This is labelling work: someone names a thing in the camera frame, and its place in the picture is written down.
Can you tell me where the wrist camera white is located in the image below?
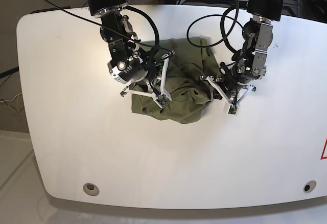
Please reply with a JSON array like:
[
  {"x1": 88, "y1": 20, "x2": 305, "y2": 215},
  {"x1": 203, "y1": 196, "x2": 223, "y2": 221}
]
[
  {"x1": 154, "y1": 94, "x2": 172, "y2": 108},
  {"x1": 227, "y1": 104, "x2": 239, "y2": 115}
]

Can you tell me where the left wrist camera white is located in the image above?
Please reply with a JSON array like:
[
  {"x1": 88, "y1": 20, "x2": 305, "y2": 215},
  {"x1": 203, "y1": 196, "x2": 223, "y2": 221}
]
[{"x1": 227, "y1": 104, "x2": 239, "y2": 115}]

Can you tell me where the left table grommet hole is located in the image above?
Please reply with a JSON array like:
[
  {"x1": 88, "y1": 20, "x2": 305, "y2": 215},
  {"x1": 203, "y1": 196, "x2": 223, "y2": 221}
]
[{"x1": 83, "y1": 183, "x2": 100, "y2": 196}]

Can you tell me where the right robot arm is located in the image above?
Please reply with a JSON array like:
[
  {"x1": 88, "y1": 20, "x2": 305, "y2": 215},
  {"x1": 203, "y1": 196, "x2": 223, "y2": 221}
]
[{"x1": 87, "y1": 0, "x2": 175, "y2": 107}]

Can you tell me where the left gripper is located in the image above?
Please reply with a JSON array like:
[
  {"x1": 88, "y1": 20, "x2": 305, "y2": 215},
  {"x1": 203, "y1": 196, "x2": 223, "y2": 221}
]
[{"x1": 200, "y1": 76, "x2": 256, "y2": 106}]

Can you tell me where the right table grommet hole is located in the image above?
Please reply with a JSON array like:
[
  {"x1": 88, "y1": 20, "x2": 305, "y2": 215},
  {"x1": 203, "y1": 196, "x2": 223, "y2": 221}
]
[{"x1": 303, "y1": 181, "x2": 317, "y2": 193}]

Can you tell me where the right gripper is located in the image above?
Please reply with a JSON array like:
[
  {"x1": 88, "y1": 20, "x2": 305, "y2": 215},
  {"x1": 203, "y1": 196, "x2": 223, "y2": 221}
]
[{"x1": 119, "y1": 51, "x2": 175, "y2": 101}]

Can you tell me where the table grommet hole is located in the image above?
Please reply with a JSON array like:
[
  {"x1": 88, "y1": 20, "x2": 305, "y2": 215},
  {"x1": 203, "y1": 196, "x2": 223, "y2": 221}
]
[
  {"x1": 83, "y1": 183, "x2": 100, "y2": 196},
  {"x1": 303, "y1": 181, "x2": 317, "y2": 193}
]

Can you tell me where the red triangle warning sticker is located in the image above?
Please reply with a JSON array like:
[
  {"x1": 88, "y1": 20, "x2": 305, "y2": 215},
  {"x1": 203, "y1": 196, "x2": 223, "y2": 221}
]
[{"x1": 320, "y1": 140, "x2": 327, "y2": 160}]

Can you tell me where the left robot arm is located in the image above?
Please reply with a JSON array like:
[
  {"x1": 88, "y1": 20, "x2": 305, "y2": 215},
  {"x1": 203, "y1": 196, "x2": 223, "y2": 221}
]
[{"x1": 205, "y1": 0, "x2": 284, "y2": 114}]

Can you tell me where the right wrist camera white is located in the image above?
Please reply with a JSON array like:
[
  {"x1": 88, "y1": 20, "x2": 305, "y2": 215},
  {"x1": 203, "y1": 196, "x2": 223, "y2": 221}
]
[{"x1": 154, "y1": 94, "x2": 172, "y2": 108}]

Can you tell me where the yellow cable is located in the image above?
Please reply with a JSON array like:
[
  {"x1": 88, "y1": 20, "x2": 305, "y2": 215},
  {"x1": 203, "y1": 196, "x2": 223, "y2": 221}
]
[{"x1": 0, "y1": 93, "x2": 25, "y2": 115}]

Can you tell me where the olive green T-shirt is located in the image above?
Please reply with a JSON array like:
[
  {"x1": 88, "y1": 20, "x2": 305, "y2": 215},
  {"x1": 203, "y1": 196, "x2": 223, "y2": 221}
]
[{"x1": 131, "y1": 37, "x2": 219, "y2": 124}]

